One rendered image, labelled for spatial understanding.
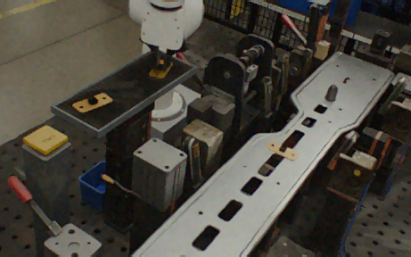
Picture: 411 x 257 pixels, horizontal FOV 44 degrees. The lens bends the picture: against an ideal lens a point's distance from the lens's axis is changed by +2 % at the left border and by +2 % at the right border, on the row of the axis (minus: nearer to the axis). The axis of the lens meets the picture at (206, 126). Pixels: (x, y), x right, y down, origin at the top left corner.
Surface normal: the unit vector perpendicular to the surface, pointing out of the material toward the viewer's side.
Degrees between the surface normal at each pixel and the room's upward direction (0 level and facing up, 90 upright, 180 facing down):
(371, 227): 0
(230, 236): 0
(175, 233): 0
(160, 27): 90
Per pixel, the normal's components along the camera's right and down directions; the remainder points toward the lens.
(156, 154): 0.12, -0.79
